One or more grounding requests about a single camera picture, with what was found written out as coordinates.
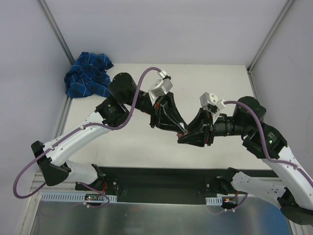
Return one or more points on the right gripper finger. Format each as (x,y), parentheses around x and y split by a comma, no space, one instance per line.
(198,139)
(200,121)

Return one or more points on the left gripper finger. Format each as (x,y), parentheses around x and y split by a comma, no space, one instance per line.
(176,118)
(176,129)

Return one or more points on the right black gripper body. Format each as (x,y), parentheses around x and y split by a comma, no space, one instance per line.
(209,128)

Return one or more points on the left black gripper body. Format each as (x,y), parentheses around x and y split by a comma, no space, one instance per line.
(158,113)

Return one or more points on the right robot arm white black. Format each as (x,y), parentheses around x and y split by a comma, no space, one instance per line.
(294,197)

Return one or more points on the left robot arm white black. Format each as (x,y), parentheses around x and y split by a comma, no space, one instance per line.
(111,114)

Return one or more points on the blue plaid cloth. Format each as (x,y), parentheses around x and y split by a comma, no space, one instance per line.
(88,76)

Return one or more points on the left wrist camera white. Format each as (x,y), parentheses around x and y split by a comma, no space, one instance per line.
(161,87)

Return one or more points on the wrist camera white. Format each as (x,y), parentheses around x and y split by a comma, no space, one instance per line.
(212,104)
(161,87)

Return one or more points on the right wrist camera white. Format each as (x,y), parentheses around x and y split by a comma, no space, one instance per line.
(212,104)

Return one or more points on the right white cable duct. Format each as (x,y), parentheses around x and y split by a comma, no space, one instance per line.
(214,201)

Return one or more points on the white cable duct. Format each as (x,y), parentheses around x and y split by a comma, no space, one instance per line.
(73,197)
(214,201)

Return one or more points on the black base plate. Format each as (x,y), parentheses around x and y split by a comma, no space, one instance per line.
(163,185)

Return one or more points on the right aluminium frame post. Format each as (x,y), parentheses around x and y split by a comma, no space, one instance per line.
(271,33)

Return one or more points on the aluminium frame post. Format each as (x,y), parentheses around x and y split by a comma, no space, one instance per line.
(56,30)
(271,33)

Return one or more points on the left aluminium frame post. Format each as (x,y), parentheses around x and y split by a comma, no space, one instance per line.
(56,30)

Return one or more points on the left white cable duct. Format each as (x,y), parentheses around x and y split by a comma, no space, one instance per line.
(73,197)

